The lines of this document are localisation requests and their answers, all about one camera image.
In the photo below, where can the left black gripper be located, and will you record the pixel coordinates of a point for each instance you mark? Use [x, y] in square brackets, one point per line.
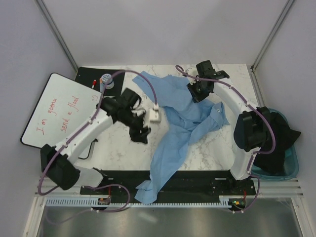
[135, 135]

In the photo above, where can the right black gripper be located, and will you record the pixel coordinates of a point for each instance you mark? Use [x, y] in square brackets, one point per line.
[197, 97]

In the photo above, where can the light blue long sleeve shirt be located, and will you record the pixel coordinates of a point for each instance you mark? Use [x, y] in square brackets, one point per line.
[188, 123]

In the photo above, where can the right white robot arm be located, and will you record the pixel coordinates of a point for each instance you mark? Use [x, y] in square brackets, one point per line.
[252, 129]

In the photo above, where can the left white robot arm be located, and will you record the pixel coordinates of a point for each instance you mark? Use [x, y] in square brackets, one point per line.
[58, 161]

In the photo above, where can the light blue marker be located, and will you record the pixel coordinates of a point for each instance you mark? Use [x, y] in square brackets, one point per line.
[101, 86]

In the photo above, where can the blue white round container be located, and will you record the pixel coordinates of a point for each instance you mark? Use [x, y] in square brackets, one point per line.
[107, 81]

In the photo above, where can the red white marker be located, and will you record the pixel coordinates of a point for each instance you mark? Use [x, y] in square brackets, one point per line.
[93, 84]

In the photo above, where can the black mat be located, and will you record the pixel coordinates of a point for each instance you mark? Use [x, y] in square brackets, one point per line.
[86, 76]

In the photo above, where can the white dry-erase board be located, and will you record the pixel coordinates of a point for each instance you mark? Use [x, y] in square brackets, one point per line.
[62, 108]

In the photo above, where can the black clothes in bin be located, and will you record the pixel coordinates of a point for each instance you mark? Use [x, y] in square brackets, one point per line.
[273, 163]

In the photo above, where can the teal plastic bin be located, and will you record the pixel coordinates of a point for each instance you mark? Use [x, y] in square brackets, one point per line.
[291, 166]

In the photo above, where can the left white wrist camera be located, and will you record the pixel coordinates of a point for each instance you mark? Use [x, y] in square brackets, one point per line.
[154, 114]

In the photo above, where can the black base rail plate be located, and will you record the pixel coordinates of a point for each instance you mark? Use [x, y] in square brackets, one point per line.
[183, 186]

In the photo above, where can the white slotted cable duct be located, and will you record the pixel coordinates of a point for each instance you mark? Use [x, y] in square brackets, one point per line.
[98, 202]

